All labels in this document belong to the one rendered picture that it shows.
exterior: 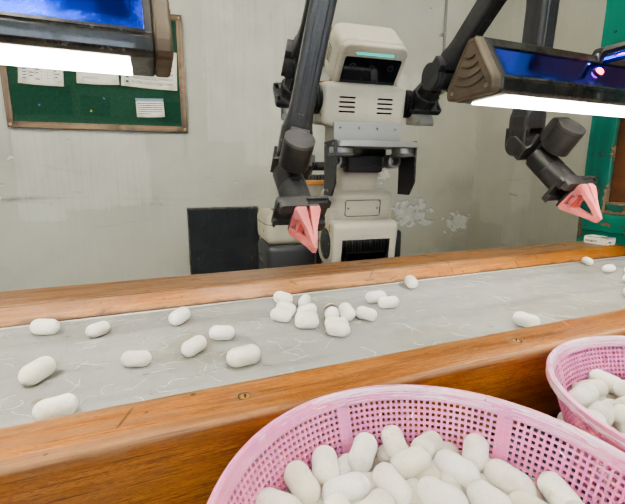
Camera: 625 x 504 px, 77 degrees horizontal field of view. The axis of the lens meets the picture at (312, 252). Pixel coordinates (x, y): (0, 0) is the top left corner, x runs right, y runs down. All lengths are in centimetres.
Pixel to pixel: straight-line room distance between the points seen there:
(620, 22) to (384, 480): 130
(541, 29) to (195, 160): 199
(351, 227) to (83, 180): 181
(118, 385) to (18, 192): 235
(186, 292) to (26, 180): 214
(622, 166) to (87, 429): 130
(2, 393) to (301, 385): 29
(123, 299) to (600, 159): 123
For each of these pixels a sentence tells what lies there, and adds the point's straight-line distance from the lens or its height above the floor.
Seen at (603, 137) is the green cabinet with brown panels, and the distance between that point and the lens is 138.
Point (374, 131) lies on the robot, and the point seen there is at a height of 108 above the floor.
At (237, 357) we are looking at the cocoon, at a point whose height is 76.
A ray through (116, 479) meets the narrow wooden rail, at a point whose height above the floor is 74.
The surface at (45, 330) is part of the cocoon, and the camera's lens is 62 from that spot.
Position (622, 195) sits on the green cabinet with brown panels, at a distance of 135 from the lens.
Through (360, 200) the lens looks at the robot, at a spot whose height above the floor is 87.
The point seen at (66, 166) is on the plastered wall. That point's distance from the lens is 268.
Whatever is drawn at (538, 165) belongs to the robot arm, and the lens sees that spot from 103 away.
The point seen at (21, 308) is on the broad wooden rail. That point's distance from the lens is 69.
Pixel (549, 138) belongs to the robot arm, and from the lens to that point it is 102.
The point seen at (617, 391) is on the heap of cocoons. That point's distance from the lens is 51.
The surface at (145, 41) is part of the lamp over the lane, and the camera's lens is 39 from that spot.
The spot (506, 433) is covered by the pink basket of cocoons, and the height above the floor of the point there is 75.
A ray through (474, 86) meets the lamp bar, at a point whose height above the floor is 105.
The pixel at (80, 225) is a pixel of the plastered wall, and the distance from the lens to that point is 268.
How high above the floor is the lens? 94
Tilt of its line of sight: 11 degrees down
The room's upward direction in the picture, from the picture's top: straight up
